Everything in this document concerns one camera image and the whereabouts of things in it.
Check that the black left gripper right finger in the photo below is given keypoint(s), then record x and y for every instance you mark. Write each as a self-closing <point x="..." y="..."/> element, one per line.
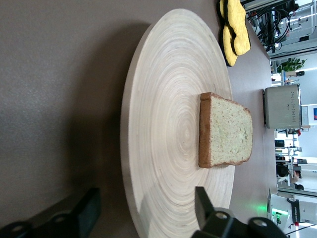
<point x="223" y="225"/>

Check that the round light wooden plate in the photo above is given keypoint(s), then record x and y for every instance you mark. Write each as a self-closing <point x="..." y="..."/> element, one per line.
<point x="168" y="99"/>

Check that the silver two-slot toaster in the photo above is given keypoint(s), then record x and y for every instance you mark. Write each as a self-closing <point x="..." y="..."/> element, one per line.
<point x="280" y="106"/>

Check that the slice of brown-crust bread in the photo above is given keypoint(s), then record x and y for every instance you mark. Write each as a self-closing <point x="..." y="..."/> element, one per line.
<point x="230" y="134"/>

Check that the yellow quilted oven mitt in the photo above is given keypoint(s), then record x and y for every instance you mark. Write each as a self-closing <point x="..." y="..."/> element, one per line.
<point x="229" y="49"/>
<point x="237" y="15"/>

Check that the green potted plant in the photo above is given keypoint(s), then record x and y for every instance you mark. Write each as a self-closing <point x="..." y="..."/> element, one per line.
<point x="292" y="64"/>

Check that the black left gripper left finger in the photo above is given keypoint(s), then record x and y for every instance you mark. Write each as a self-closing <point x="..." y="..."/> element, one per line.
<point x="74" y="215"/>

